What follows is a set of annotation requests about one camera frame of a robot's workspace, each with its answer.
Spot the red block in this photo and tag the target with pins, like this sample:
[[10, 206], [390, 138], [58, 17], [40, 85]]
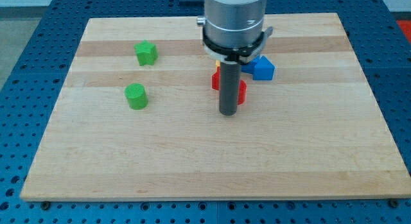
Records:
[[215, 84]]

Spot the blue triangular block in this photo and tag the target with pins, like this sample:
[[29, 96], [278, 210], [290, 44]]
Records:
[[263, 70]]

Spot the blue block behind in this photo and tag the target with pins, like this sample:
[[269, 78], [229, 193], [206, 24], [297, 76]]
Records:
[[249, 68]]

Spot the black mounting flange ring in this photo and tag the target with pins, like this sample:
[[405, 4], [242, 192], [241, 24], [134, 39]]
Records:
[[242, 55]]

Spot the green cylinder block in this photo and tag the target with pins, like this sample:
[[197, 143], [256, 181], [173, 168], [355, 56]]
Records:
[[136, 96]]

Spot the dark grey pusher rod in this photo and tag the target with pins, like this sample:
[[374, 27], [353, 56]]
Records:
[[229, 88]]

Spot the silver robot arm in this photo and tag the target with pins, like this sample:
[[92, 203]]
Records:
[[232, 33]]

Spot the wooden board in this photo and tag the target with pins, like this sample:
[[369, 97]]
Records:
[[314, 132]]

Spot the green star block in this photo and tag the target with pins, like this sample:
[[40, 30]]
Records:
[[146, 53]]

